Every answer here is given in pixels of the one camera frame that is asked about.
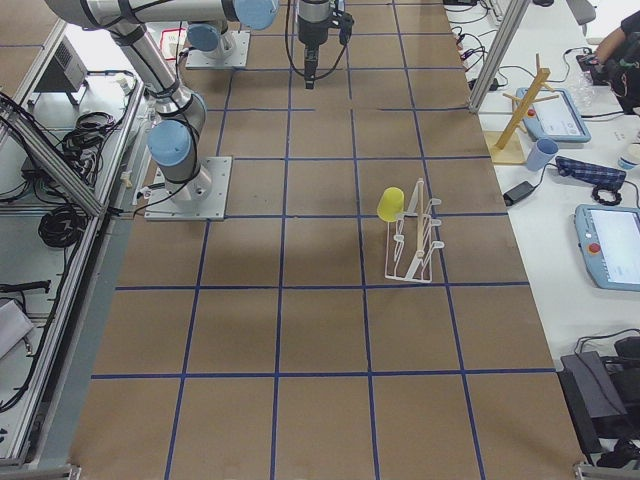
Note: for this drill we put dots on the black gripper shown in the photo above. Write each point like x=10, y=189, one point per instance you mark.
x=310, y=30

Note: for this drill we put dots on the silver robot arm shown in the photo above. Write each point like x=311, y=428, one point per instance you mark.
x=173, y=143

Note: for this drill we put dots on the light blue plastic cup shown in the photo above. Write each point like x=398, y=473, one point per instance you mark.
x=542, y=152

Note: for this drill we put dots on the white paper cup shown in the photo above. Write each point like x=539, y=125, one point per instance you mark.
x=630, y=157

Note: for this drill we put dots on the wooden mug tree stand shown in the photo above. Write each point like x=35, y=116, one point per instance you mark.
x=502, y=148

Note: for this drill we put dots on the blue teach pendant far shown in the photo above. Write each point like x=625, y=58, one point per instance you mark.
x=555, y=116

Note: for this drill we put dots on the blue teach pendant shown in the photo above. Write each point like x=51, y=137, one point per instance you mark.
x=555, y=116
x=608, y=239

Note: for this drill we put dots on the grey control box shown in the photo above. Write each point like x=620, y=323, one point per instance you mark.
x=65, y=73

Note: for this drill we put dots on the black power adapter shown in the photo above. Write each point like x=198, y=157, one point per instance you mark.
x=518, y=193

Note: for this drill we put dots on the blue plaid cloth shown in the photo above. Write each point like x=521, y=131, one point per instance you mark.
x=600, y=176

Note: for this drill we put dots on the person in black shirt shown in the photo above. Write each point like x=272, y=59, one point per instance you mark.
x=616, y=63

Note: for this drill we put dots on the blue teach pendant near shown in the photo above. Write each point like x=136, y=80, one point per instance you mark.
x=608, y=239

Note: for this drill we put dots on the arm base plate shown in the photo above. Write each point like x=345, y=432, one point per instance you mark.
x=203, y=198
x=231, y=53

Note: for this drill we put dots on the aluminium frame post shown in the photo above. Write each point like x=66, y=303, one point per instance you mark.
x=513, y=16

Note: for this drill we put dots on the white wire cup rack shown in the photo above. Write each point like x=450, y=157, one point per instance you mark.
x=410, y=240

